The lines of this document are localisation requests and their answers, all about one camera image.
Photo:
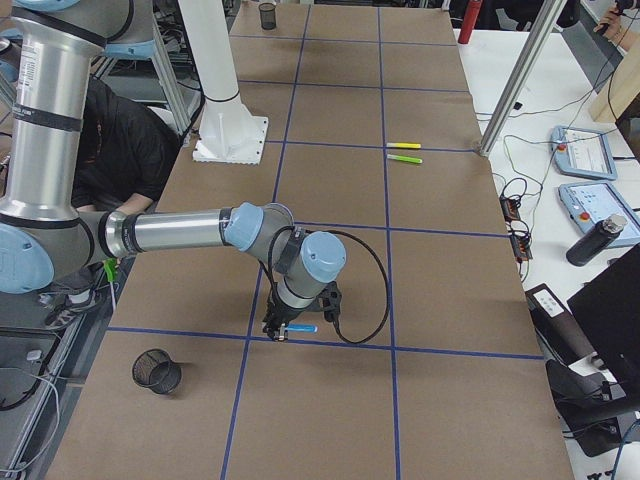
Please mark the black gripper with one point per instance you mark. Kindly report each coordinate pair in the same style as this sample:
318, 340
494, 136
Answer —
282, 314

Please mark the blue highlighter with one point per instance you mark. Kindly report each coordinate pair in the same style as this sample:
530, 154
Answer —
301, 328

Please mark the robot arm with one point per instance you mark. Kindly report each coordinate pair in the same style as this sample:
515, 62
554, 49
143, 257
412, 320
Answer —
46, 244

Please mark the near black mesh cup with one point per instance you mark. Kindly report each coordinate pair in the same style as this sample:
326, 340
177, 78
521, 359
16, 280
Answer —
155, 370

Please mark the black mesh cup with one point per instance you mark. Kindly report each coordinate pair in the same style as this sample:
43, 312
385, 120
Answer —
155, 370
267, 12

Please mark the green white hand tool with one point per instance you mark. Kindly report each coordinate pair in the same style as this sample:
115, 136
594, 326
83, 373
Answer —
110, 267

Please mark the green highlighter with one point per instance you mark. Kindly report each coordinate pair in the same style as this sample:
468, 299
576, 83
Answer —
405, 159

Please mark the yellow highlighter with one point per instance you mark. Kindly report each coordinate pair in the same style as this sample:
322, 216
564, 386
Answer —
403, 145

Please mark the seated person in black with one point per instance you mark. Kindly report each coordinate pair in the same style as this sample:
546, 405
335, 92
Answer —
126, 154

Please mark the orange black electronics box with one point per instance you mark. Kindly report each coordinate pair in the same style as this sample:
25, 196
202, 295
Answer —
518, 230

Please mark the far black mesh cup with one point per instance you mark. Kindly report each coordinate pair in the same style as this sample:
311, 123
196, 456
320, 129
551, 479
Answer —
267, 12

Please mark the black monitor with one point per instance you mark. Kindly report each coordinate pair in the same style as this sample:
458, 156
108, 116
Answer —
607, 311

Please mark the near teach pendant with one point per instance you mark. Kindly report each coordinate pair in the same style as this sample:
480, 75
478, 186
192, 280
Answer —
591, 201

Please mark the teach pendant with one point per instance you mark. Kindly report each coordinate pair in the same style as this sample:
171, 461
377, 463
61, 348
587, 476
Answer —
591, 201
582, 153

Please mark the black water bottle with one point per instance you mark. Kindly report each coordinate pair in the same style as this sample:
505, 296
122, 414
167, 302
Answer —
600, 236

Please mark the far teach pendant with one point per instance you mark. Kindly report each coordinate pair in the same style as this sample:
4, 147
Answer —
582, 153

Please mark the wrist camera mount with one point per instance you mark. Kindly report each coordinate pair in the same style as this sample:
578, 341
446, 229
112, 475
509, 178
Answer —
329, 301

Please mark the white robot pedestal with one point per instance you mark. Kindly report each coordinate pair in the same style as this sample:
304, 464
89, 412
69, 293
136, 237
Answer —
228, 132

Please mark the aluminium frame post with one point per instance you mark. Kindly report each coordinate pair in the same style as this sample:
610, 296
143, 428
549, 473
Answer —
537, 37

